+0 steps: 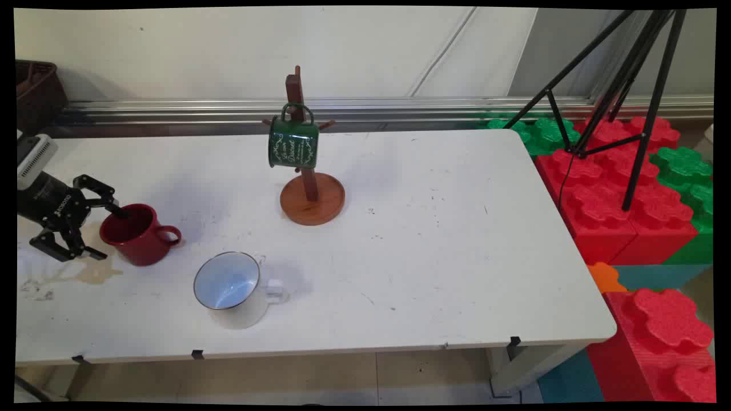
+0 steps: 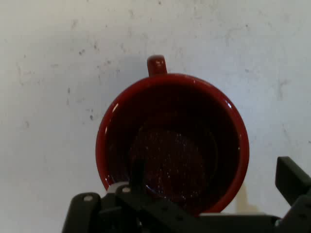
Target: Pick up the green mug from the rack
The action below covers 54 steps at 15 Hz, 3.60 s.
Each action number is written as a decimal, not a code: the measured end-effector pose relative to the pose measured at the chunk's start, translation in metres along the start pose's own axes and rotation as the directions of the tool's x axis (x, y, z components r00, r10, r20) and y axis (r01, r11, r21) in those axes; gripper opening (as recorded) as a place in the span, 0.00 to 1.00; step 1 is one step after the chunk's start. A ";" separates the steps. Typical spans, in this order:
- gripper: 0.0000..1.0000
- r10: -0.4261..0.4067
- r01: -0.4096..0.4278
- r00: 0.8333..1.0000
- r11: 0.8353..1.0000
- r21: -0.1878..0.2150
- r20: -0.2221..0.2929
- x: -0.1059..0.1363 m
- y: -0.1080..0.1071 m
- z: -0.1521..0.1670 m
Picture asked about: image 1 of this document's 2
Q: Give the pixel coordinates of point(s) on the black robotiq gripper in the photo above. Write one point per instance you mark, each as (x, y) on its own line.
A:
(48, 201)

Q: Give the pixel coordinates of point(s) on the red ceramic mug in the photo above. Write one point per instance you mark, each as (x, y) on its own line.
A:
(140, 242)

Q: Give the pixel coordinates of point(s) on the green enamel mug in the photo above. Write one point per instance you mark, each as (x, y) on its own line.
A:
(292, 145)

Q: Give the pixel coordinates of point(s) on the dark brown basket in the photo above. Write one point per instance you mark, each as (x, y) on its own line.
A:
(37, 94)

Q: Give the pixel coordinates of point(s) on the black table clip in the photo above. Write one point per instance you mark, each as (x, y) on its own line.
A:
(514, 341)
(80, 359)
(197, 354)

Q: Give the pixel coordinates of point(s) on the white enamel mug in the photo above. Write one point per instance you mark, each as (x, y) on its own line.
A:
(228, 282)

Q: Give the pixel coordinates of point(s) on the brown wooden mug tree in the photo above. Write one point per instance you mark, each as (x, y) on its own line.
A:
(312, 200)

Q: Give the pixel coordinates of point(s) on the green foam block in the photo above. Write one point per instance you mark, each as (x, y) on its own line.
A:
(685, 168)
(545, 134)

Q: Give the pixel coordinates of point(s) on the white table leg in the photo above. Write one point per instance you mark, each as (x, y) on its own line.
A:
(531, 368)

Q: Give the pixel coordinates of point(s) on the teal foam mat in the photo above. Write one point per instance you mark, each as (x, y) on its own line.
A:
(571, 379)
(662, 277)

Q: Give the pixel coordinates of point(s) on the orange foam piece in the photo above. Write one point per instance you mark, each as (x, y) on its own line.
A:
(604, 277)

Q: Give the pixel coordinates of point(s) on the black tripod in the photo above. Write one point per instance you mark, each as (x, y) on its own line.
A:
(639, 74)

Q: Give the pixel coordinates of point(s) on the large red foam block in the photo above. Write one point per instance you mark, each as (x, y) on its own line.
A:
(657, 342)

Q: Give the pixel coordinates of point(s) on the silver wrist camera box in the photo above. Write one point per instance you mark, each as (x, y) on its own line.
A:
(35, 160)

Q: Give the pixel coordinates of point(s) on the aluminium rail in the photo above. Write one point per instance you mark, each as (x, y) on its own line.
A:
(400, 108)

